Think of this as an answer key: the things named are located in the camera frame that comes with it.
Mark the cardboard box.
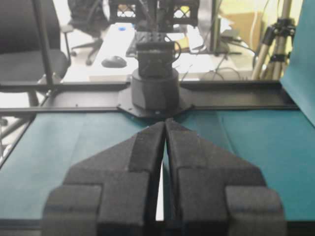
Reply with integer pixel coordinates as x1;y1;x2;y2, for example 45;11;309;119
223;12;263;50

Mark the teal table cloth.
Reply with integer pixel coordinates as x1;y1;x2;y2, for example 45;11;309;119
0;0;315;223

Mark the black milk crate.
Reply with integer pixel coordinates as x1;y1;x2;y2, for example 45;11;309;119
103;0;200;31

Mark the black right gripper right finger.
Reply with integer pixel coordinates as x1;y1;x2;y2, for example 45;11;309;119
165;119;287;236

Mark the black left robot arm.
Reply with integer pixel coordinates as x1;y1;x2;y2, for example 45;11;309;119
117;0;199;118

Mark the black computer mouse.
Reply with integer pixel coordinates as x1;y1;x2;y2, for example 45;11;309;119
101;56;127;68

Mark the black vertical frame post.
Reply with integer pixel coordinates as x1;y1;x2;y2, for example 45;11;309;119
31;0;54;87

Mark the black aluminium frame rail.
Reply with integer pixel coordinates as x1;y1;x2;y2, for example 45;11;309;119
0;81;298;118

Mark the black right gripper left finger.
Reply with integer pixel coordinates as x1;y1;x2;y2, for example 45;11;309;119
41;122;164;236

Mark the black office chair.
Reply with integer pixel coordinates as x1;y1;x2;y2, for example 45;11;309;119
61;0;110;66
0;0;71;106

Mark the camera tripod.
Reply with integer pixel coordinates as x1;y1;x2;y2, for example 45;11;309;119
251;0;296;81

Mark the white desk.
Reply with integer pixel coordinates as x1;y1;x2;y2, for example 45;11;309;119
88;22;258;82

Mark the black office chair near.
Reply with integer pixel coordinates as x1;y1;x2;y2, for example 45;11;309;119
0;0;71;106

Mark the black office chair far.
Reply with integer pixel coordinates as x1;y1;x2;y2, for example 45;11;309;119
61;0;110;66

